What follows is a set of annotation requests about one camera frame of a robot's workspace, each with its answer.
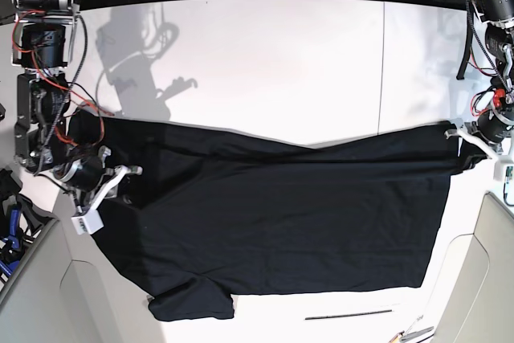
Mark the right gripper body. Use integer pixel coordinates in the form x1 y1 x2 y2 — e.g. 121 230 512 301
54 145 143 214

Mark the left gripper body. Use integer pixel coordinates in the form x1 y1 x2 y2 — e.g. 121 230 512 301
445 108 513 166

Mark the black T-shirt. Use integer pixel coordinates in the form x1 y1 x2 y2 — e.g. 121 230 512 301
69 112 484 322

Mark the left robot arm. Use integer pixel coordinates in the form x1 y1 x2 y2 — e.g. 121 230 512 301
456 0 513 169

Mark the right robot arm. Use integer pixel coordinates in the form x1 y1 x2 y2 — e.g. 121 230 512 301
11 0 142 213

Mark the blue black clamps pile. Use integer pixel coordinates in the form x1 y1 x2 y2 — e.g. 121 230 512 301
1 169 53 284

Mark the grey panel left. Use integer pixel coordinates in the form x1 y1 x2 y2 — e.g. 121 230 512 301
0 218 109 343

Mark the grey panel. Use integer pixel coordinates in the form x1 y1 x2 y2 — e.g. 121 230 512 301
0 218 109 343
432 194 513 342

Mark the grey panel right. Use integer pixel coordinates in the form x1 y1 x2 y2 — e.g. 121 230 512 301
432 194 513 342

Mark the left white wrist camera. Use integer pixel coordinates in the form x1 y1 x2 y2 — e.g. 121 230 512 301
493 161 513 185

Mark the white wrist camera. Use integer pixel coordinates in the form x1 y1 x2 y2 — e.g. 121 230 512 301
493 161 513 185
71 209 104 235

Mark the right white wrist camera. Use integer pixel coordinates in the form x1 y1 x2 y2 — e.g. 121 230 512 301
71 209 104 235

